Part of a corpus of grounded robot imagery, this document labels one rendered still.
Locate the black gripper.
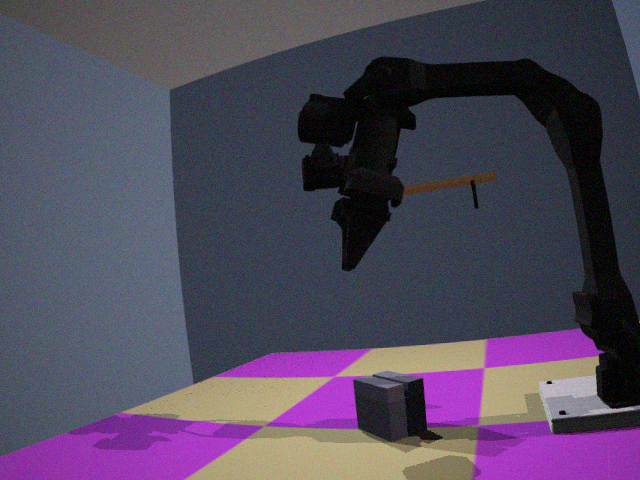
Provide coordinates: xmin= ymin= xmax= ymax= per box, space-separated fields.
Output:
xmin=330 ymin=142 xmax=405 ymax=271

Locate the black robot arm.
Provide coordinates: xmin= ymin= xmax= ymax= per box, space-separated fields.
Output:
xmin=297 ymin=56 xmax=640 ymax=409

